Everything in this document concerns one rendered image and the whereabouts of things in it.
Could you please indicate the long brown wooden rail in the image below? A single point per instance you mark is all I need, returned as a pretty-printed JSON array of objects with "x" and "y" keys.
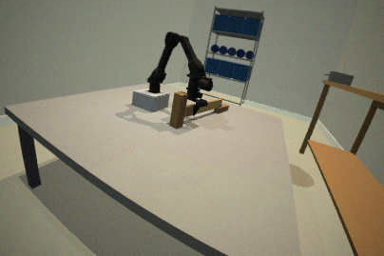
[{"x": 211, "y": 105}]

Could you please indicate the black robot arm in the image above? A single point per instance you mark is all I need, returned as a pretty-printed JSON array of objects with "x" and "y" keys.
[{"x": 197, "y": 76}]

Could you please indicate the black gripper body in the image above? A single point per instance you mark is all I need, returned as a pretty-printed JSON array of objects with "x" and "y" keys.
[{"x": 192, "y": 96}]

